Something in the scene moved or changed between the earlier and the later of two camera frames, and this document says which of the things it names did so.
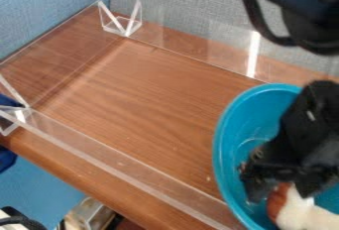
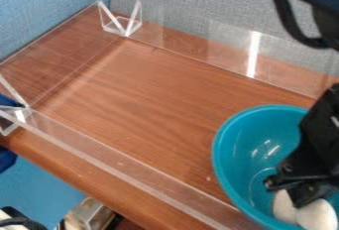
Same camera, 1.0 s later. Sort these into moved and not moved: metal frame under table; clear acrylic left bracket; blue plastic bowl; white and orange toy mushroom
Moved: blue plastic bowl
Not moved: metal frame under table; clear acrylic left bracket; white and orange toy mushroom
